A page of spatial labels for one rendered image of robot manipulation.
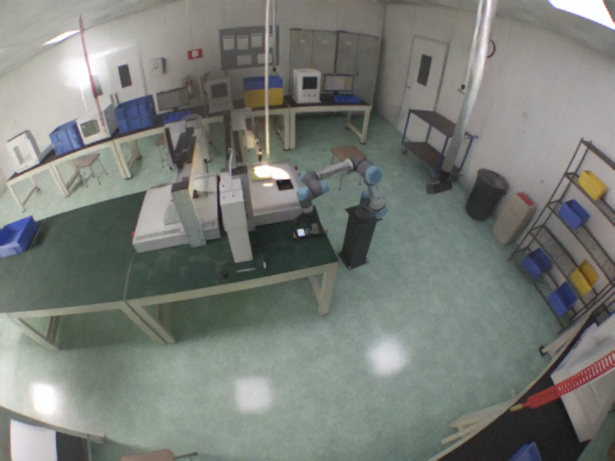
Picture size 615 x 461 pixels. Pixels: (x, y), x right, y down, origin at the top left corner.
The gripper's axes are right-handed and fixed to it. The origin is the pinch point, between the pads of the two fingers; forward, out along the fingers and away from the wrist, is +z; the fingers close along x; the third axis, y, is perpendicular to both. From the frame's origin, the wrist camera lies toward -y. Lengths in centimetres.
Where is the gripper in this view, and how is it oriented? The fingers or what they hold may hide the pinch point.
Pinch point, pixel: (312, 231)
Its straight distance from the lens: 174.8
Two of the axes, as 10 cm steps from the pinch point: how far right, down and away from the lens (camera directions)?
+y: 9.5, -3.1, -0.1
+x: -2.2, -7.0, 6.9
